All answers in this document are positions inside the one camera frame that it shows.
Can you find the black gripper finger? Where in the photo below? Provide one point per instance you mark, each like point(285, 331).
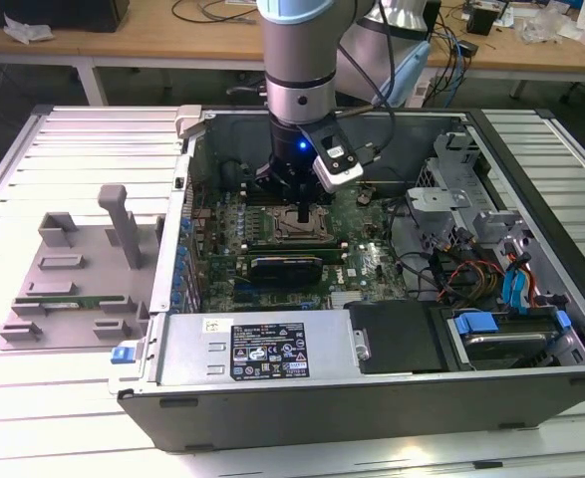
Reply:
point(267, 180)
point(324, 200)

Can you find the silver CPU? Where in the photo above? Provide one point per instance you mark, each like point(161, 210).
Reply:
point(292, 230)

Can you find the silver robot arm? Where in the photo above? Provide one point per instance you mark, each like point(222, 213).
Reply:
point(297, 50)

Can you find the CPU socket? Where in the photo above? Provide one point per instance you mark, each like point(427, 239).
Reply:
point(270, 242)

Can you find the coin cell battery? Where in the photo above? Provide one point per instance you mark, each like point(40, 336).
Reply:
point(365, 196)

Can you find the green motherboard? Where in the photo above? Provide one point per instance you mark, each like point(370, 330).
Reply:
point(372, 259)

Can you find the black graphics card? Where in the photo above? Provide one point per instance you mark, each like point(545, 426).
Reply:
point(284, 271)

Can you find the blue slot clip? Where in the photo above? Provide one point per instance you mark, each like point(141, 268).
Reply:
point(179, 265)
point(187, 226)
point(177, 284)
point(182, 247)
point(174, 300)

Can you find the grey case latch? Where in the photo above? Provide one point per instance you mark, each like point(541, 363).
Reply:
point(190, 119)

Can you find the silver board heatsink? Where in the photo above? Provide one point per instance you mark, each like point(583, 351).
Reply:
point(346, 299)

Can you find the silver metal drive cage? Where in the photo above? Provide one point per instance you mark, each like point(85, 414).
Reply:
point(436, 199)

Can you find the black plastic shroud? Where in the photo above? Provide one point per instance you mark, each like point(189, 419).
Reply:
point(396, 338)

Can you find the wooden desk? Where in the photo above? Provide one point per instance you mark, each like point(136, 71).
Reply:
point(172, 45)

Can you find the silver power supply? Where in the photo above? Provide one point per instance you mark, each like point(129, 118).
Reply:
point(192, 343)

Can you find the hard disk in blue carrier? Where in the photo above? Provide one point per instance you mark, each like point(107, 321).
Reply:
point(476, 323)

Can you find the black tower box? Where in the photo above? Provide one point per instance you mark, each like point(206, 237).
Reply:
point(434, 17)

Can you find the small black device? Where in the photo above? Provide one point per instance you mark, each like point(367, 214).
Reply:
point(469, 48)

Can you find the black PC case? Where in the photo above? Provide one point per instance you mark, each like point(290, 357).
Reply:
point(322, 413)

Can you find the grey parts rack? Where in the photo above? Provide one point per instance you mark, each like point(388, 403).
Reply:
point(87, 318)

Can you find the blue case latch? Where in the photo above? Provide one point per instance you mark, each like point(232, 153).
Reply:
point(121, 354)

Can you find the green RAM stick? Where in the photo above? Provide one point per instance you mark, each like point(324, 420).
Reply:
point(73, 300)

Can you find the large black box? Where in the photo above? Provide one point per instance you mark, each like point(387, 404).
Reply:
point(48, 12)

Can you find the clear plastic bags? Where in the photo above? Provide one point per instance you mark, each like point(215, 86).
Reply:
point(546, 25)

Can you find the crumpled white plastic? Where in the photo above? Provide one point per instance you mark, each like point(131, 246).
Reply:
point(25, 31)

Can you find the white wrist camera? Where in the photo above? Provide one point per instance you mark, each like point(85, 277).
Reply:
point(344, 176)

